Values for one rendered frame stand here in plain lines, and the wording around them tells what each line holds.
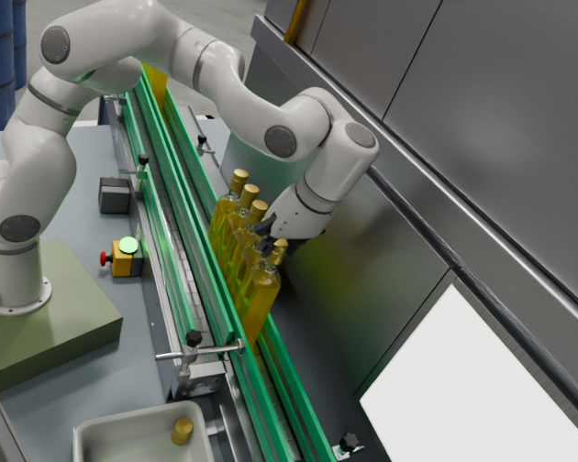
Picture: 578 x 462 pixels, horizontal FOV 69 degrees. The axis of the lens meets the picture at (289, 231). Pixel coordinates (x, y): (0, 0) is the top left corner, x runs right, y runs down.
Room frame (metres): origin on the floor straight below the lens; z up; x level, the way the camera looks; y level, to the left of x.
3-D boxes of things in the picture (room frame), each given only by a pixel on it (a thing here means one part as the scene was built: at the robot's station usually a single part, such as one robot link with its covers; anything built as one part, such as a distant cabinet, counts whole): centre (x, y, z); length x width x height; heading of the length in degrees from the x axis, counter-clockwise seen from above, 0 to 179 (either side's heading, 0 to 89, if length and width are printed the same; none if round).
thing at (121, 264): (0.81, 0.37, 0.79); 0.07 x 0.07 x 0.07; 37
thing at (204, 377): (0.52, 0.05, 0.85); 0.09 x 0.04 x 0.07; 127
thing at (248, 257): (0.69, 0.04, 0.99); 0.06 x 0.06 x 0.21; 37
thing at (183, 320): (1.22, 0.61, 0.93); 1.75 x 0.01 x 0.08; 37
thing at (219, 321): (1.27, 0.55, 0.93); 1.75 x 0.01 x 0.08; 37
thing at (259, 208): (0.73, 0.08, 1.14); 0.04 x 0.04 x 0.04
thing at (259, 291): (0.64, 0.01, 0.99); 0.06 x 0.06 x 0.21; 38
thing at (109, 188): (1.03, 0.54, 0.79); 0.08 x 0.08 x 0.08; 37
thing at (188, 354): (0.50, 0.06, 0.95); 0.17 x 0.03 x 0.12; 127
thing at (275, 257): (0.64, 0.01, 1.14); 0.04 x 0.04 x 0.04
